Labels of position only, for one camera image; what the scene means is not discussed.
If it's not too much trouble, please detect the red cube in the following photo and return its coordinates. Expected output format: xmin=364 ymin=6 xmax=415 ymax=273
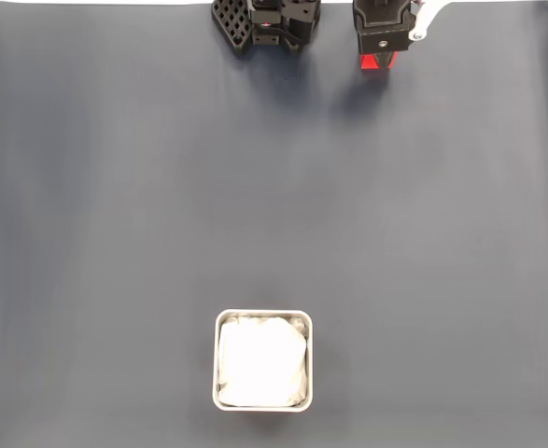
xmin=359 ymin=52 xmax=397 ymax=72

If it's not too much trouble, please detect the white square box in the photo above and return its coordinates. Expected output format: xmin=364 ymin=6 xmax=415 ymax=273
xmin=212 ymin=307 xmax=314 ymax=413

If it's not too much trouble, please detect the blue-grey table mat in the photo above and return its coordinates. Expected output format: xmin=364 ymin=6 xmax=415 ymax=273
xmin=0 ymin=3 xmax=548 ymax=448

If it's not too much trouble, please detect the white crumpled cloth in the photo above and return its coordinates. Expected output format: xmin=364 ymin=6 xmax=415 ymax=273
xmin=218 ymin=315 xmax=309 ymax=408

